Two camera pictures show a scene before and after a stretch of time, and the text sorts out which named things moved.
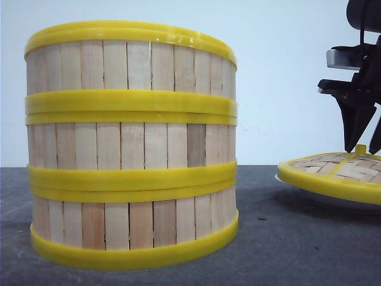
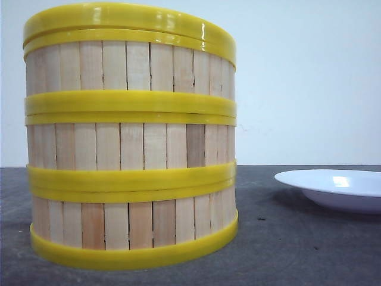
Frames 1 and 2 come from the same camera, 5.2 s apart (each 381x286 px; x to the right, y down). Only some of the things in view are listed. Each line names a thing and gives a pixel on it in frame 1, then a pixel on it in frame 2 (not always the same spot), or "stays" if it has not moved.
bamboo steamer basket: x=121 y=150 stays
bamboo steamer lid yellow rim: x=337 y=187 → x=136 y=22
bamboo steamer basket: x=113 y=229 stays
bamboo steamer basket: x=130 y=69 stays
